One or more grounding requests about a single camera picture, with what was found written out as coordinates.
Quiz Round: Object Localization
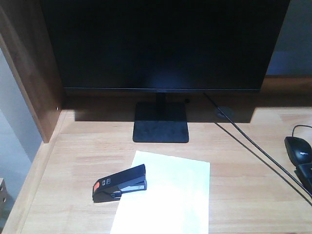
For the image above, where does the wooden shelf unit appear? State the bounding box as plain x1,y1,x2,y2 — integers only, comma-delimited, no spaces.
0,0,64,143

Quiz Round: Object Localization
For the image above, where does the black computer monitor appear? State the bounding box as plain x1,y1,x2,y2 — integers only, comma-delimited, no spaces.
40,0,290,92

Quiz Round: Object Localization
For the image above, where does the black cable right of laptop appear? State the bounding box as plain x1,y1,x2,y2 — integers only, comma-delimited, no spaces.
203,92,312,199

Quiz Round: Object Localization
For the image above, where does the grey desk cable grommet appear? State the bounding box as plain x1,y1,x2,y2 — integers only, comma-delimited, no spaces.
214,106,235,119

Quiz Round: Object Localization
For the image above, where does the black monitor stand base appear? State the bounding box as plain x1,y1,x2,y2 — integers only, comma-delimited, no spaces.
133,93,189,143

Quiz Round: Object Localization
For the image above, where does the white paper stack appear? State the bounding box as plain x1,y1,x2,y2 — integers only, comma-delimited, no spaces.
110,151,210,234

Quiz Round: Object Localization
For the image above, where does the black stapler with orange button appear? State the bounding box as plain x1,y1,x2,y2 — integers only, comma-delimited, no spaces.
92,164,147,203

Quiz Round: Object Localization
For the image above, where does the black computer mouse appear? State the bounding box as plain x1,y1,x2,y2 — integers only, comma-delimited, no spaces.
284,136,312,166

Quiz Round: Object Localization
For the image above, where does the black keyboard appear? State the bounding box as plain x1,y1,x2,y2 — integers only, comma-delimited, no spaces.
296,163,312,194

